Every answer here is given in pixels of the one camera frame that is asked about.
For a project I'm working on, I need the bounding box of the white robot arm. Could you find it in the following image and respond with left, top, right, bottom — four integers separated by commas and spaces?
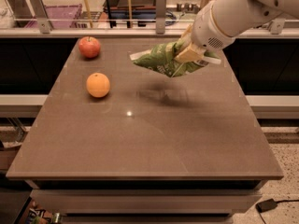
175, 0, 299, 63

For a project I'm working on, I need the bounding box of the green jalapeno chip bag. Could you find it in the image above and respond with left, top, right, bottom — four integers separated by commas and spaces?
130, 41, 221, 77

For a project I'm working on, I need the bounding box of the grey right railing post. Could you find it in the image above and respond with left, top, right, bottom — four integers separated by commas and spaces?
269, 18, 286, 35

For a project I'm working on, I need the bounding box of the black power adapter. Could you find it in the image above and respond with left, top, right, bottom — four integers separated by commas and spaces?
255, 199, 278, 213

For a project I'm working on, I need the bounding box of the red apple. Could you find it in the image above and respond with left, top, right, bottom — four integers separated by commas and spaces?
78, 36, 101, 58

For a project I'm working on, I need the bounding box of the grey metal railing post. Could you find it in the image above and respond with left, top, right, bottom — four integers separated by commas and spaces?
156, 0, 166, 35

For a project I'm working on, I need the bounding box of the grey left railing post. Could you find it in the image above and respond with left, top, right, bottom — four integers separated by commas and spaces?
30, 0, 52, 34

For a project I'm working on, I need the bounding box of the orange fruit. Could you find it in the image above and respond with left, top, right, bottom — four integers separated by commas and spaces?
86, 73, 110, 98

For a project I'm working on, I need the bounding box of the purple plastic crate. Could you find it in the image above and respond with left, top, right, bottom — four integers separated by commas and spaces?
24, 3, 84, 29

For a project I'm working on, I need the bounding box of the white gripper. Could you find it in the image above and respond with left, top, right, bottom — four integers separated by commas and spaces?
175, 0, 235, 63

